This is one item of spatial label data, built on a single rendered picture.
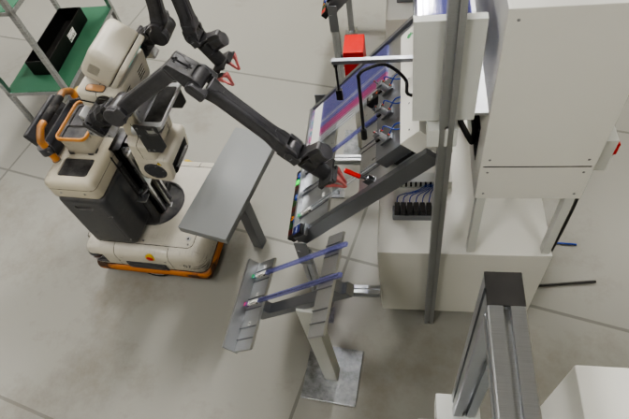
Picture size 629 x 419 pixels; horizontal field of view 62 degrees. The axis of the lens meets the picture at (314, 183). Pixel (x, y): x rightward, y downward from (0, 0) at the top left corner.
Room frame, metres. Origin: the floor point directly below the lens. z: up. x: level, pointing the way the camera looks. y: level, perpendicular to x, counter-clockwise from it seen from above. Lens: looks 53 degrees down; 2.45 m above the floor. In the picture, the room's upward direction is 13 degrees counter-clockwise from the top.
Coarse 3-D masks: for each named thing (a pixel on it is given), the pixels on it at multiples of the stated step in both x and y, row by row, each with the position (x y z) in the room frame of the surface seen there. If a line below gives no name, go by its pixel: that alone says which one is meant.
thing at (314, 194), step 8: (336, 136) 1.41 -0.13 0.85; (328, 144) 1.40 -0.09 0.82; (328, 160) 1.31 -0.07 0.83; (312, 176) 1.32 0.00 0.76; (312, 184) 1.27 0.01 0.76; (304, 192) 1.27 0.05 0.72; (312, 192) 1.23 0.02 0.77; (320, 192) 1.19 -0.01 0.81; (328, 192) 1.15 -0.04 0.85; (304, 200) 1.22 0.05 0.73; (312, 200) 1.18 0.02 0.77; (328, 200) 1.11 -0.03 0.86; (304, 208) 1.18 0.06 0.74; (320, 208) 1.11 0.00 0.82; (328, 208) 1.08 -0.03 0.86; (304, 216) 1.14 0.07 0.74; (312, 216) 1.10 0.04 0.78; (320, 216) 1.07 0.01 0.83
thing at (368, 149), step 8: (392, 40) 1.61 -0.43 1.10; (400, 40) 1.56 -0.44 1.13; (392, 48) 1.56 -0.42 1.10; (400, 48) 1.52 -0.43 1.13; (392, 64) 1.47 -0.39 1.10; (400, 64) 1.43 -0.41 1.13; (392, 72) 1.43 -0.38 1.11; (368, 112) 1.35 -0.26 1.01; (376, 120) 1.27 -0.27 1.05; (368, 128) 1.27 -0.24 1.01; (376, 128) 1.23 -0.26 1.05; (368, 136) 1.23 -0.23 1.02; (368, 144) 1.19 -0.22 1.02; (368, 152) 1.15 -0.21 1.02; (360, 160) 1.15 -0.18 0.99; (368, 160) 1.12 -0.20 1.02; (360, 168) 1.11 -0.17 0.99; (376, 168) 1.05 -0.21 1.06; (384, 168) 1.02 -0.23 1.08; (392, 168) 0.99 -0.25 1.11; (376, 176) 1.02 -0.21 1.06; (360, 184) 1.04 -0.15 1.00
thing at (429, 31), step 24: (432, 24) 0.91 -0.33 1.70; (480, 24) 0.88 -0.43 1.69; (432, 48) 0.91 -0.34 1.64; (480, 48) 0.88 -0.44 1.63; (432, 72) 0.91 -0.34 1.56; (480, 72) 0.88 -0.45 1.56; (432, 96) 0.91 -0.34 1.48; (480, 96) 0.95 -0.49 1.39; (432, 120) 0.91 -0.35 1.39; (408, 216) 1.09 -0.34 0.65; (312, 264) 1.01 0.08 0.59; (360, 288) 0.99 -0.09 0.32
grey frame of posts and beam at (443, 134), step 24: (456, 0) 0.88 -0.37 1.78; (456, 24) 0.88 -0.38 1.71; (456, 48) 0.87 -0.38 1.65; (456, 72) 0.87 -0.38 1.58; (456, 96) 0.87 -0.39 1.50; (456, 120) 0.90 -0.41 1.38; (432, 144) 0.89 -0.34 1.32; (456, 144) 0.87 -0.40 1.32; (432, 216) 0.88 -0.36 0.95; (432, 240) 0.88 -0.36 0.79; (432, 264) 0.88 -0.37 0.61; (312, 288) 1.02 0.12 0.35; (432, 288) 0.88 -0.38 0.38; (432, 312) 0.87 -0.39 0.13
